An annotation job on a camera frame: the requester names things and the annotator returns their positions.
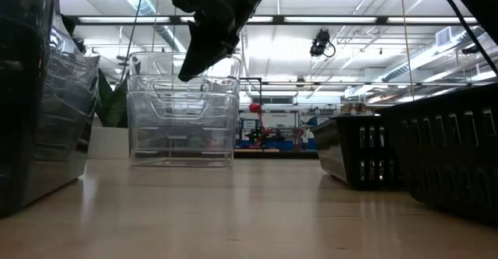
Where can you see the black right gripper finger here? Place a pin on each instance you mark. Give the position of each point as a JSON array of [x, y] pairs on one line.
[[214, 12], [206, 53]]

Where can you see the smoky grey plastic basket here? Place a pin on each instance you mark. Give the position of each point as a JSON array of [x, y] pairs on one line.
[[23, 134], [74, 115]]

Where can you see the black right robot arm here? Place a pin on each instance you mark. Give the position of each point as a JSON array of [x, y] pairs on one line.
[[470, 2]]

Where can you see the red background robot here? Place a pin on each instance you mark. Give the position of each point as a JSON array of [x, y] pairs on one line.
[[258, 128]]

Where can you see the blue background workbench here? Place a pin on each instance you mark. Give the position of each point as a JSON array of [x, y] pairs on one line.
[[292, 145]]

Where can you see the white plant pot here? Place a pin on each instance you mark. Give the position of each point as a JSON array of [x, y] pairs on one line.
[[109, 142]]

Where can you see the black slotted plastic basket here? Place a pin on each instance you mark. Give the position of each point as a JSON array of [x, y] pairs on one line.
[[350, 154], [447, 173]]

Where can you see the black ceiling lamp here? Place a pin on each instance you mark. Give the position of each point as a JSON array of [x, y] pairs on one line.
[[470, 50]]

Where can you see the black metal background frame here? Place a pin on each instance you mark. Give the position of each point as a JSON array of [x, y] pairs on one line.
[[251, 79]]

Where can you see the black frame LED light bar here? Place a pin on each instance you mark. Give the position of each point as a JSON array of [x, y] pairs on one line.
[[330, 19]]

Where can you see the black overhead camera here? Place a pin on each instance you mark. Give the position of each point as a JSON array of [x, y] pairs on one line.
[[321, 43]]

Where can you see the long horizontal ceiling rail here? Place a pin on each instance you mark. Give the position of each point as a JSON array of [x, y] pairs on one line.
[[389, 84]]

